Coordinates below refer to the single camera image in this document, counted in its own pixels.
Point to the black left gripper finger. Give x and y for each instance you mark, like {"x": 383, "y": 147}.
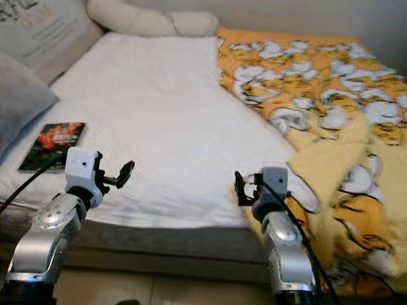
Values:
{"x": 130, "y": 175}
{"x": 125, "y": 169}

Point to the grey square pillow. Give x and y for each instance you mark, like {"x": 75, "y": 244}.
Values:
{"x": 22, "y": 101}

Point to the white quilted mattress pad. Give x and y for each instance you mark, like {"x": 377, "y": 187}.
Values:
{"x": 165, "y": 114}

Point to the beige knotted bolster pillow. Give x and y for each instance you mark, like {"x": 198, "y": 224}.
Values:
{"x": 140, "y": 22}

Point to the printed beige bed bumper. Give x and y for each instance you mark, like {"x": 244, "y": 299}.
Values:
{"x": 51, "y": 38}

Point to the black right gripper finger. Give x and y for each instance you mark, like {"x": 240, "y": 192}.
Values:
{"x": 239, "y": 180}
{"x": 242, "y": 197}

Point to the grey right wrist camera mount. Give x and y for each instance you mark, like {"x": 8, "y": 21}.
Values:
{"x": 275, "y": 180}

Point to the dark book with red cover art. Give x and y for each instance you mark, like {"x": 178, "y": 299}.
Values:
{"x": 48, "y": 143}

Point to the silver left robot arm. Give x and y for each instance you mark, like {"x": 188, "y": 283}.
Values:
{"x": 48, "y": 244}

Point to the orange cartoon print blanket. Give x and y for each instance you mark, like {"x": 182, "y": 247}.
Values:
{"x": 343, "y": 171}

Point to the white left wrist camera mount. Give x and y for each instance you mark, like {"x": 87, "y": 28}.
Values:
{"x": 81, "y": 166}

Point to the grey mattress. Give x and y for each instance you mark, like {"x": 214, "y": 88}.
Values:
{"x": 165, "y": 244}

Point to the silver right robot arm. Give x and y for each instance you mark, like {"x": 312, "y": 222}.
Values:
{"x": 286, "y": 254}

